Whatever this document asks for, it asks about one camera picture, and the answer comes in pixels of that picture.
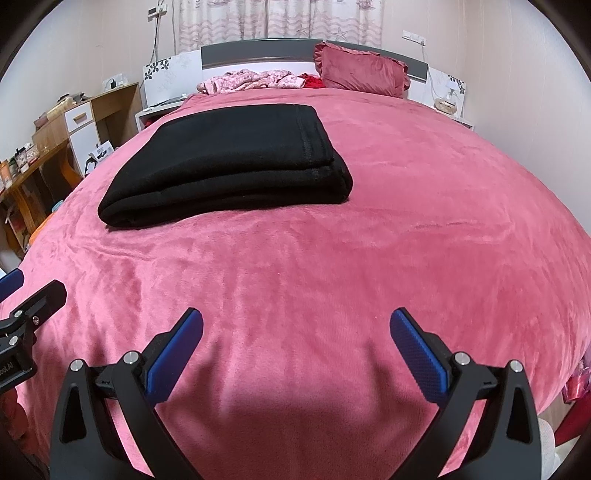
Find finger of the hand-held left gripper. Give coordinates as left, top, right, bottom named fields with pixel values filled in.
left=0, top=269, right=25, bottom=302
left=0, top=279, right=68, bottom=334

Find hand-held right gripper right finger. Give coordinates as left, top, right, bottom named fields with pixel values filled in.
left=385, top=308, right=542, bottom=480

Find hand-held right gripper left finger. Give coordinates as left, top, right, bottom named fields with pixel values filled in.
left=48, top=308, right=205, bottom=480

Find black blanket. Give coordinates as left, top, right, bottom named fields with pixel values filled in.
left=98, top=104, right=354, bottom=229

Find pink fleece blanket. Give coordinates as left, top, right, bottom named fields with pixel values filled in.
left=13, top=87, right=590, bottom=480

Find black white printed box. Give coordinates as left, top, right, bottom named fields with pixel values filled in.
left=84, top=142, right=116, bottom=175

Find white cloth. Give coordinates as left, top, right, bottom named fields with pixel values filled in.
left=537, top=416, right=563, bottom=468

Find pink printed bag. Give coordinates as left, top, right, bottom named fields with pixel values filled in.
left=561, top=357, right=591, bottom=403

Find red hanging cloth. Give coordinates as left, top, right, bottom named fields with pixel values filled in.
left=554, top=401, right=591, bottom=448

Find beige cloth roll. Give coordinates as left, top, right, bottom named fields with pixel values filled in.
left=45, top=98, right=78, bottom=120

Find wooden desk with white drawers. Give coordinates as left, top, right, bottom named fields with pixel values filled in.
left=0, top=82, right=142, bottom=260

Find white flower print bedside panel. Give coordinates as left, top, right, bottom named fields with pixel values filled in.
left=425, top=65, right=468, bottom=114
left=141, top=51, right=204, bottom=112

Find clear glass table ornament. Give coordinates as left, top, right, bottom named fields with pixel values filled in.
left=434, top=85, right=461, bottom=114

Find pink floral garment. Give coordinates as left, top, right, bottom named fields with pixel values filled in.
left=196, top=68, right=305, bottom=97

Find pink ruffled pillow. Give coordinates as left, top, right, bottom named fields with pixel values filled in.
left=313, top=41, right=411, bottom=99

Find grey and white headboard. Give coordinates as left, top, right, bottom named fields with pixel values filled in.
left=200, top=38, right=428, bottom=85

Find patterned white curtain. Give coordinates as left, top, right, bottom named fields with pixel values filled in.
left=175, top=0, right=385, bottom=49

